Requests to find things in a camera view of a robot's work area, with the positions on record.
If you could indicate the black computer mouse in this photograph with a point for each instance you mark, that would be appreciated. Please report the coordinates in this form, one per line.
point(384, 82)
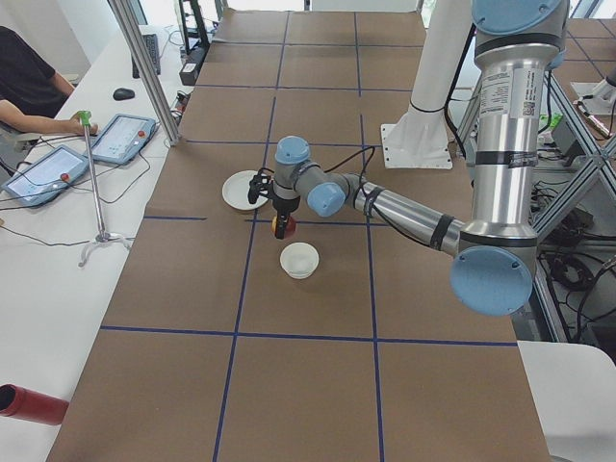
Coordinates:
point(122, 94)

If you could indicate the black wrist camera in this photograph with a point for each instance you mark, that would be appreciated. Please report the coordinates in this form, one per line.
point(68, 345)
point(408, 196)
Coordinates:
point(260, 185)

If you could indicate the green tipped metal stand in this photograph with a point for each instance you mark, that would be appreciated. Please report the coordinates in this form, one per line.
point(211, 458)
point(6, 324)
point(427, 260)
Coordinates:
point(103, 237)

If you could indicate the seated person black shirt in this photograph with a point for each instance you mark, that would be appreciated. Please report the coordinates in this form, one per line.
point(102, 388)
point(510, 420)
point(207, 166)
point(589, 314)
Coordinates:
point(32, 91)

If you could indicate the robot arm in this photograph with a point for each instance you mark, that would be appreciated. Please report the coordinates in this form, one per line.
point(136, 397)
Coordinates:
point(494, 253)

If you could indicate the white round plate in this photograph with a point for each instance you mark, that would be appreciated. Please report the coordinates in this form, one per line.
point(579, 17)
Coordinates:
point(235, 191)

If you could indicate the red yellow apple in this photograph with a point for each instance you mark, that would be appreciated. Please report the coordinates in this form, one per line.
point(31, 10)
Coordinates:
point(290, 229)

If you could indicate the far teach pendant tablet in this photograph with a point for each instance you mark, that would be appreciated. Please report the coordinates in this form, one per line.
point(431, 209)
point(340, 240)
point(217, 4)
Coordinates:
point(122, 139)

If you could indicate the white plastic bowl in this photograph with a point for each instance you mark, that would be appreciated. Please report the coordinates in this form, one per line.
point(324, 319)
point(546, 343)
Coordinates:
point(299, 260)

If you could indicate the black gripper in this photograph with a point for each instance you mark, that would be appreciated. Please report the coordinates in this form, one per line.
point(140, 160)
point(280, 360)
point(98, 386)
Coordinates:
point(284, 205)

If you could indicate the near teach pendant tablet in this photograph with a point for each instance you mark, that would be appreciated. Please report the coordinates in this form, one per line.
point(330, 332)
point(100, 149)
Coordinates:
point(46, 178)

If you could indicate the teach pendant tablet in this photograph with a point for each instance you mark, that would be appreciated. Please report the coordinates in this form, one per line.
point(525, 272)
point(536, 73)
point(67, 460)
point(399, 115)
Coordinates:
point(122, 139)
point(46, 178)

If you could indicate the aluminium frame post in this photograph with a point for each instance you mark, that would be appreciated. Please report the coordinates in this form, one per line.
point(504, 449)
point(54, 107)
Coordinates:
point(131, 31)

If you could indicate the red cylinder bottle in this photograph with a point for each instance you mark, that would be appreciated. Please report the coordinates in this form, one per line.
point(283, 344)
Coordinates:
point(27, 405)

